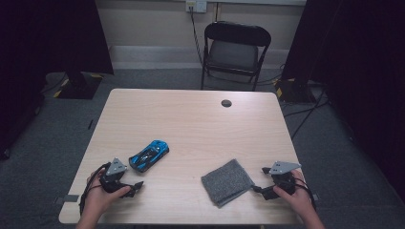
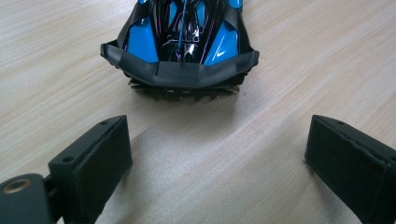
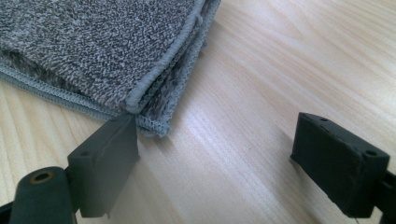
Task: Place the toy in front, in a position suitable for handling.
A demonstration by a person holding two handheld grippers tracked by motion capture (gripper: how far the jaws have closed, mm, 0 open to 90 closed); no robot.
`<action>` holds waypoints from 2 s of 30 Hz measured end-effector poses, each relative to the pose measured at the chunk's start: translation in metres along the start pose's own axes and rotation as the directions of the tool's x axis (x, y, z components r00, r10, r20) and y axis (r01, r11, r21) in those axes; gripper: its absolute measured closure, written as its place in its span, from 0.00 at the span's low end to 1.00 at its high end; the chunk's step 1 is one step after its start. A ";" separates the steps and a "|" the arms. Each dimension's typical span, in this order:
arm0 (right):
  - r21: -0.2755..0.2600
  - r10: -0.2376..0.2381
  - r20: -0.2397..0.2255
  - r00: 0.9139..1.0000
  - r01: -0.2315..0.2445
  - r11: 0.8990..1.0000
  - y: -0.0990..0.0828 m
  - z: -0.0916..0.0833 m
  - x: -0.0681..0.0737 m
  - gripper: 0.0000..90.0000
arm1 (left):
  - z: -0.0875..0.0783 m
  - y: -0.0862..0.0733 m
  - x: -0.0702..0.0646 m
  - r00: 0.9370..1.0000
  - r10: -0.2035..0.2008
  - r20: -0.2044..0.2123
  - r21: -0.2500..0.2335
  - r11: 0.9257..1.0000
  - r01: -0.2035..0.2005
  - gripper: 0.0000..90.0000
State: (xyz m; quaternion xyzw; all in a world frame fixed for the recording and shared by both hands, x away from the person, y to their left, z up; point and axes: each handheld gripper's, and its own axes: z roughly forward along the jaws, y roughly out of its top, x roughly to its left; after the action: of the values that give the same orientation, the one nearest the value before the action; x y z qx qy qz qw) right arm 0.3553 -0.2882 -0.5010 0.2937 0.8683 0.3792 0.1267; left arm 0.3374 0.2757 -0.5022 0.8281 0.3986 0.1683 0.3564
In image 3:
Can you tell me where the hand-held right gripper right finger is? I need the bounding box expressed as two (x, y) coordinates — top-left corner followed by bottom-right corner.
(290, 111), (390, 218)

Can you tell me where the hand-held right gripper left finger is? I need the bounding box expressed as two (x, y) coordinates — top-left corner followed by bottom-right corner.
(66, 113), (140, 218)

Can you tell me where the grey terry towel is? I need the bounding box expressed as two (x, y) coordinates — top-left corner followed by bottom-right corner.
(0, 0), (222, 138)

